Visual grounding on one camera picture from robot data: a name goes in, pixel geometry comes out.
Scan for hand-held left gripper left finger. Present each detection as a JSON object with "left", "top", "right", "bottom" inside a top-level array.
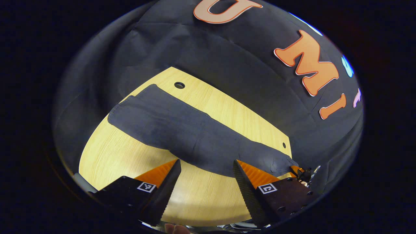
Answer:
[{"left": 88, "top": 159, "right": 182, "bottom": 227}]

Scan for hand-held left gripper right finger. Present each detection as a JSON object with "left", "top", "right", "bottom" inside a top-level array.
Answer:
[{"left": 233, "top": 159, "right": 317, "bottom": 228}]

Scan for dark blue jeans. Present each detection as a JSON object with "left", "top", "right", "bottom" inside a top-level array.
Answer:
[{"left": 107, "top": 84, "right": 299, "bottom": 178}]

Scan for black backdrop cloth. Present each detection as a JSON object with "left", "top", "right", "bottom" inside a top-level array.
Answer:
[{"left": 54, "top": 0, "right": 364, "bottom": 208}]

